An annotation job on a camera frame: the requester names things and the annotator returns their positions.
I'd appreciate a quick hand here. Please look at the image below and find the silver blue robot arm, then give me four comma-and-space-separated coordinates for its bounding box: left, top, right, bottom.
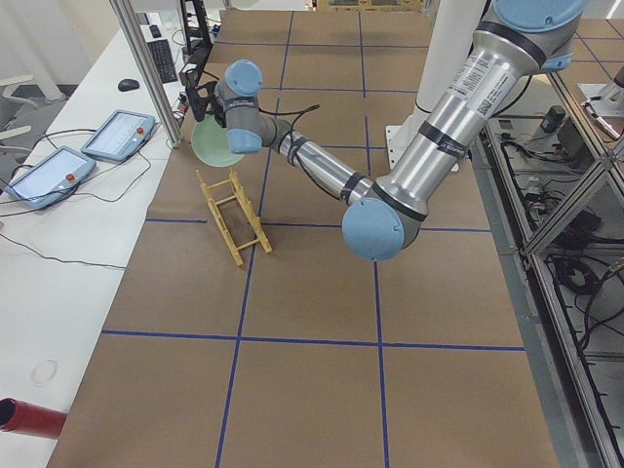
185, 1, 586, 261

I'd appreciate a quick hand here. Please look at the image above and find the right teach pendant tablet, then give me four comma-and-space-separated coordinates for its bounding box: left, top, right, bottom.
81, 109, 156, 162

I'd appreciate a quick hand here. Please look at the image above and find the left teach pendant tablet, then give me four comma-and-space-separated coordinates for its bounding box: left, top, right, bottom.
5, 146, 96, 210

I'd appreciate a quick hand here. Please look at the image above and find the black keyboard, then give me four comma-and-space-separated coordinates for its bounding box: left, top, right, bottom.
146, 39, 177, 84

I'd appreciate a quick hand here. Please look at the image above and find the teach pendant tablet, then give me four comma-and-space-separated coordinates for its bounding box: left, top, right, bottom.
81, 109, 156, 162
5, 146, 96, 210

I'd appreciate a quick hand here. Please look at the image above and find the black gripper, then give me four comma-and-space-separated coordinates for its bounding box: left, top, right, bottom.
179, 68, 217, 123

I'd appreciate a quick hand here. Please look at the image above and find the aluminium frame rack with cables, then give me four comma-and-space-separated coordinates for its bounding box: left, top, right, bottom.
480, 19, 624, 468

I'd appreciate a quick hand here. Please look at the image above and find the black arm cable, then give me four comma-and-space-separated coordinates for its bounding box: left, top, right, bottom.
257, 102, 342, 196

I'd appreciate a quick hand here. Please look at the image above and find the red cylinder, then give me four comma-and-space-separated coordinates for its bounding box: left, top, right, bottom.
1, 398, 67, 439

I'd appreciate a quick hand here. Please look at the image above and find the brown paper table cover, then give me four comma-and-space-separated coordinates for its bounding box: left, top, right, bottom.
46, 10, 624, 468

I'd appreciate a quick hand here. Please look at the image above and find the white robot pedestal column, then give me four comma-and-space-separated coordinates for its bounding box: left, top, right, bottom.
386, 0, 489, 167

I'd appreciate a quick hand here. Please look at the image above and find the black computer mouse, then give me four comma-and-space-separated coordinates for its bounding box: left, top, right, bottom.
117, 78, 140, 93

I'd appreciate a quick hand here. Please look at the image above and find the wooden dish rack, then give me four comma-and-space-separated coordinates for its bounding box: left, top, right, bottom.
195, 169, 273, 266

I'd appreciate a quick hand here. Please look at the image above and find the light green plate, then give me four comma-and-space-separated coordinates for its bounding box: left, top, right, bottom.
191, 115, 244, 168

